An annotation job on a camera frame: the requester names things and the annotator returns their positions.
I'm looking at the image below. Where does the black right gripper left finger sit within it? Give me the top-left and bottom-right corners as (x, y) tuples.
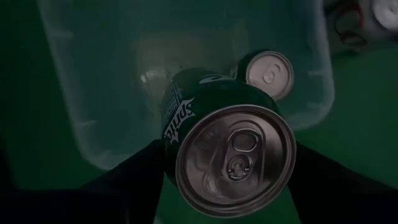
(0, 139), (166, 224)

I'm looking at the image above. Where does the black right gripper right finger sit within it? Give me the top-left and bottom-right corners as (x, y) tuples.
(286, 141), (398, 224)

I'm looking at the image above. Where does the clear plastic bin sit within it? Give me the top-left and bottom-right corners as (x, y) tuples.
(37, 0), (336, 172)

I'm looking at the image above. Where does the green Sprite can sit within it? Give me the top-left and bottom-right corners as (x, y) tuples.
(160, 67), (298, 218)
(233, 49), (295, 101)

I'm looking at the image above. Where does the green table mat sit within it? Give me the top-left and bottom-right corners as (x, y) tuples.
(0, 0), (398, 224)

